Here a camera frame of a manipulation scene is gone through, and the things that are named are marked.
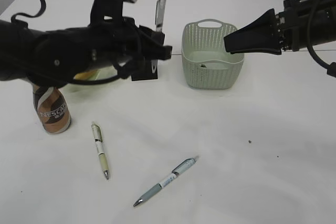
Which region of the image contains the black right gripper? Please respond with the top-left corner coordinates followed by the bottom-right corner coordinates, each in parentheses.
top-left (224, 0), bottom-right (335, 55)

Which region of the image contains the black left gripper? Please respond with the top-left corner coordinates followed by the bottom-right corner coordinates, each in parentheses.
top-left (26, 18), bottom-right (172, 88)

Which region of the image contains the yellow bread loaf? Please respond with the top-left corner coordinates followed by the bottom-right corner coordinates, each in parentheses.
top-left (74, 71), bottom-right (92, 80)

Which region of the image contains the brown Nescafe coffee bottle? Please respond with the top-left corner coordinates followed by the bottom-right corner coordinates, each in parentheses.
top-left (32, 84), bottom-right (71, 134)

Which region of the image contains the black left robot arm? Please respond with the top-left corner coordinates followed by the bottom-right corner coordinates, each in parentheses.
top-left (1, 18), bottom-right (172, 88)

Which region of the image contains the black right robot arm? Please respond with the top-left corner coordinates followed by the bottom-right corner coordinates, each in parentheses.
top-left (224, 0), bottom-right (335, 55)

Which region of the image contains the black square pen holder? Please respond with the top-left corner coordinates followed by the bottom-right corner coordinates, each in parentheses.
top-left (131, 60), bottom-right (158, 81)

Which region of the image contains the pale green ruffled glass plate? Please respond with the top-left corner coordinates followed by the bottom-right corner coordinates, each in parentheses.
top-left (62, 67), bottom-right (117, 93)

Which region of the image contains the green plastic woven basket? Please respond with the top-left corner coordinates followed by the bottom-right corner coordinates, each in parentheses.
top-left (181, 19), bottom-right (245, 90)

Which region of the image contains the white and green pen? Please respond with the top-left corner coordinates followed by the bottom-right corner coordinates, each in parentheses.
top-left (91, 122), bottom-right (110, 180)

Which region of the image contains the blue grey grip pen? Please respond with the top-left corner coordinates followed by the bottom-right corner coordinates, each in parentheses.
top-left (133, 155), bottom-right (199, 207)

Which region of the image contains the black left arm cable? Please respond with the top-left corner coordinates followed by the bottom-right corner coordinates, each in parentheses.
top-left (0, 0), bottom-right (148, 87)

